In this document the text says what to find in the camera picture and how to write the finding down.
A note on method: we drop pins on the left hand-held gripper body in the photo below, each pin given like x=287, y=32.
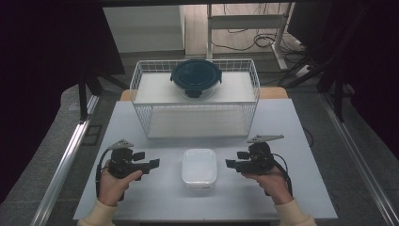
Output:
x=120, y=163

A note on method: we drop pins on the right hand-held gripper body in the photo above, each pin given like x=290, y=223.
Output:
x=258, y=158

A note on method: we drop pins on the round container with teal lid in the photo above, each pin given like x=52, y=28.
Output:
x=196, y=75

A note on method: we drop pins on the person's left hand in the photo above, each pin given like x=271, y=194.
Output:
x=114, y=185

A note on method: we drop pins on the person's right hand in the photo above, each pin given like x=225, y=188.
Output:
x=273, y=183

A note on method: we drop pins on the white rectangular lidded container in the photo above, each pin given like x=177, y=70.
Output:
x=199, y=168

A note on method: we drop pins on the black stand leg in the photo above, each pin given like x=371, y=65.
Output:
x=82, y=100

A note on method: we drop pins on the dark curtain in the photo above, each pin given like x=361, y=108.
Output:
x=47, y=62
x=370, y=62

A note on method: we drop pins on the white cabinet panel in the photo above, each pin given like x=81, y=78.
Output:
x=144, y=28

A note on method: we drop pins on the aluminium floor rail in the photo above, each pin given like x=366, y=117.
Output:
x=62, y=163
x=357, y=163

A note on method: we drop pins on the white metal frame desk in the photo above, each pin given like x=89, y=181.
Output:
x=247, y=22

